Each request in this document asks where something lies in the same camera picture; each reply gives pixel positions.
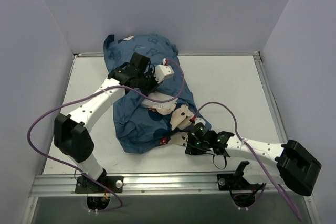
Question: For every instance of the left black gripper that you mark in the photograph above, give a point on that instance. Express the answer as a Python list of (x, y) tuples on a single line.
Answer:
[(148, 85)]

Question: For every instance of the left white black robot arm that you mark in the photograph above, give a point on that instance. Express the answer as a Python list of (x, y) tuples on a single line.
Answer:
[(72, 131)]

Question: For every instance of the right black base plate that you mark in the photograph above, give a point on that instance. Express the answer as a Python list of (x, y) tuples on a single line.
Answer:
[(228, 181)]

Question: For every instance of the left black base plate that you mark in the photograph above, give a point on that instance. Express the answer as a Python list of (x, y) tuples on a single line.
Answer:
[(86, 186)]

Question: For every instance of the blue cartoon print pillowcase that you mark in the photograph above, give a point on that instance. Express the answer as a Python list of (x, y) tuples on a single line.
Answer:
[(140, 129)]

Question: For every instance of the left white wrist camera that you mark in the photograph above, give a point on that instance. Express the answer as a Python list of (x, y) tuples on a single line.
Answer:
[(164, 72)]

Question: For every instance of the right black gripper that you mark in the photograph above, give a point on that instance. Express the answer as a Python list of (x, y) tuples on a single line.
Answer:
[(192, 146)]

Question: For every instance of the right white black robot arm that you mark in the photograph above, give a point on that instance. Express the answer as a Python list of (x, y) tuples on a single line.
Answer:
[(289, 164)]

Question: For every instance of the white pillow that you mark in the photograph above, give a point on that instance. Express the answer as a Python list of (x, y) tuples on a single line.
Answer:
[(159, 101)]

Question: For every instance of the aluminium front rail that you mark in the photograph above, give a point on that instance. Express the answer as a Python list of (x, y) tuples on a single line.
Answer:
[(61, 185)]

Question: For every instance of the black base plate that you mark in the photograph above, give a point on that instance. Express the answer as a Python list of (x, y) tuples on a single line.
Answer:
[(228, 181), (86, 186)]

